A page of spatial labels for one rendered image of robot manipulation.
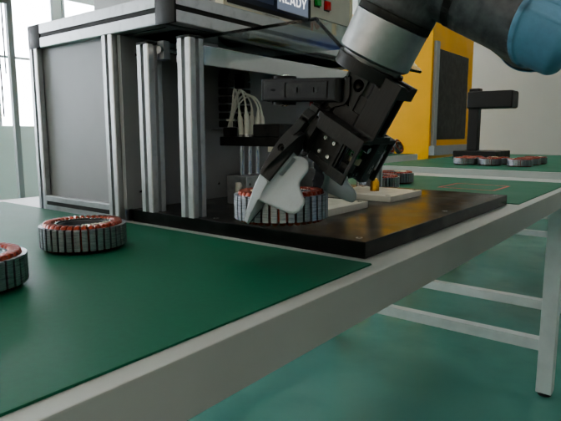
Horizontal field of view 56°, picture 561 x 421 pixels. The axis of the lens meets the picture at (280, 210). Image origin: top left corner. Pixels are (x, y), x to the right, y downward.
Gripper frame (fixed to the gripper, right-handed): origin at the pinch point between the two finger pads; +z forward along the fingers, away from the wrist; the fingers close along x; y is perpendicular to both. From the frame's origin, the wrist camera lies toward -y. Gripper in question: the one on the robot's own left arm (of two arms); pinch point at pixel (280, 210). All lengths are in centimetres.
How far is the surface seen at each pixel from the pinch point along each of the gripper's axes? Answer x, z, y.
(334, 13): 55, -17, -42
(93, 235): -11.9, 13.7, -16.2
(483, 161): 209, 24, -33
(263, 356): -16.7, 2.6, 14.5
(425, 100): 374, 40, -141
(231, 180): 23.9, 15.2, -26.7
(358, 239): 9.1, 0.9, 6.9
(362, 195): 44.5, 9.8, -10.3
